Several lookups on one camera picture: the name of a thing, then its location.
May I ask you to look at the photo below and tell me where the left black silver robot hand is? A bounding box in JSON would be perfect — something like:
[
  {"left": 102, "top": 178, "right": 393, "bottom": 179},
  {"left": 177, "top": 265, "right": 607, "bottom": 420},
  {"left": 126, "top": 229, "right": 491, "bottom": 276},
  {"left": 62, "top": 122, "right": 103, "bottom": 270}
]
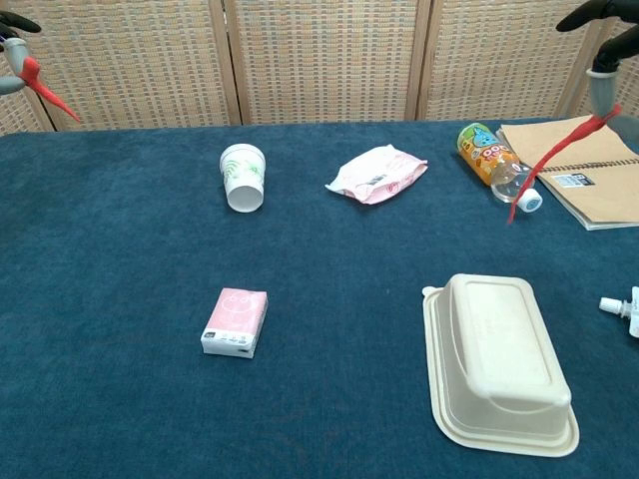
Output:
[{"left": 0, "top": 12, "right": 44, "bottom": 94}]

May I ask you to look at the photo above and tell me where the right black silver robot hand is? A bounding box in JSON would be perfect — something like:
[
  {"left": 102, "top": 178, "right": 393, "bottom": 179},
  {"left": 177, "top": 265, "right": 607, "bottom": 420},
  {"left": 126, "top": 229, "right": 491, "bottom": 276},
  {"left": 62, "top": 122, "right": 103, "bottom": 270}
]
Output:
[{"left": 556, "top": 0, "right": 639, "bottom": 142}]

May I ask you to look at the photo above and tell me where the woven bamboo screen panel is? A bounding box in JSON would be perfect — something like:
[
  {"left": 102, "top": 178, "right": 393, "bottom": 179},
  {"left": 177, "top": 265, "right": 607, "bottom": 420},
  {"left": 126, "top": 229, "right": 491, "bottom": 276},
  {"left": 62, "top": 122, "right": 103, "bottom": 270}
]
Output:
[
  {"left": 0, "top": 0, "right": 244, "bottom": 134},
  {"left": 0, "top": 19, "right": 56, "bottom": 136},
  {"left": 568, "top": 0, "right": 639, "bottom": 121},
  {"left": 222, "top": 0, "right": 430, "bottom": 126},
  {"left": 406, "top": 0, "right": 600, "bottom": 124}
]

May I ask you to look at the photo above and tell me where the brown spiral notebook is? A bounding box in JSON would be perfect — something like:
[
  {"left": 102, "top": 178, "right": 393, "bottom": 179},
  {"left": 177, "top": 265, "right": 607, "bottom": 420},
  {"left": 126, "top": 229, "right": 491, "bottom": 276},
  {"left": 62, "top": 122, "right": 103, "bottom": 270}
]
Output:
[{"left": 496, "top": 113, "right": 639, "bottom": 232}]

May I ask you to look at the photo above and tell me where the orange label plastic bottle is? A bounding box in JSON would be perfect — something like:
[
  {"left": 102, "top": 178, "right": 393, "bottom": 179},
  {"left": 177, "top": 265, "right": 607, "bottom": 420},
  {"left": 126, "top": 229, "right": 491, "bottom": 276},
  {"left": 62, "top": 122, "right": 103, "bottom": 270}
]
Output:
[{"left": 457, "top": 122, "right": 544, "bottom": 215}]

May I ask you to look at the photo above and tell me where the white spouted drink pouch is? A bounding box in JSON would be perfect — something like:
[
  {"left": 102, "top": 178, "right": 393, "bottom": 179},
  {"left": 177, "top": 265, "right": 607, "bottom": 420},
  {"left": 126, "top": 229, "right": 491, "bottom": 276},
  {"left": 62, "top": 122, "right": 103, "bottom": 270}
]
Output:
[{"left": 599, "top": 285, "right": 639, "bottom": 340}]

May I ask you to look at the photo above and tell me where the pink white wet wipes pack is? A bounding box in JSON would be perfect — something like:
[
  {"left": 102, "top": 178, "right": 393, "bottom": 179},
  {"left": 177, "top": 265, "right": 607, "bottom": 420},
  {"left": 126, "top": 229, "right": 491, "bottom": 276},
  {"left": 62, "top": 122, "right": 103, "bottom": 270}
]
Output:
[{"left": 324, "top": 144, "right": 429, "bottom": 206}]

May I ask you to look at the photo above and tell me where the white green paper cup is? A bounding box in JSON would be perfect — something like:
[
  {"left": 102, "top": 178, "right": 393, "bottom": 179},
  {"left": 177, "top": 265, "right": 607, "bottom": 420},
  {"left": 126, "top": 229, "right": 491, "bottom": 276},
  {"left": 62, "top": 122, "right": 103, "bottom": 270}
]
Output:
[{"left": 219, "top": 143, "right": 267, "bottom": 215}]

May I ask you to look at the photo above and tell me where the beige pulp food container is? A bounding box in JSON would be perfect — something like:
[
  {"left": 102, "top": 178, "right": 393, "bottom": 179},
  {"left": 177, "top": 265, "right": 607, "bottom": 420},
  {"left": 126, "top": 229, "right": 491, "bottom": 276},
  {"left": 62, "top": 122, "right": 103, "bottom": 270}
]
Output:
[{"left": 421, "top": 272, "right": 581, "bottom": 459}]

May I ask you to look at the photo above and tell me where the blue felt table cover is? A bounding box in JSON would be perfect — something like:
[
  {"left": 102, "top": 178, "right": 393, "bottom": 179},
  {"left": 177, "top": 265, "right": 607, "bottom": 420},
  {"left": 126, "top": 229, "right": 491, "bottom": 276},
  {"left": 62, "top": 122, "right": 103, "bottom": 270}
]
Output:
[{"left": 0, "top": 118, "right": 639, "bottom": 479}]

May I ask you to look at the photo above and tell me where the pink pocket tissue pack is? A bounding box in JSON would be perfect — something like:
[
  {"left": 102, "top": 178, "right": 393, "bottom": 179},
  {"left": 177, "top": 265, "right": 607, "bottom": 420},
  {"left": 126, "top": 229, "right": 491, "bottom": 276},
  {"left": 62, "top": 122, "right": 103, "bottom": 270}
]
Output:
[{"left": 200, "top": 287, "right": 270, "bottom": 359}]

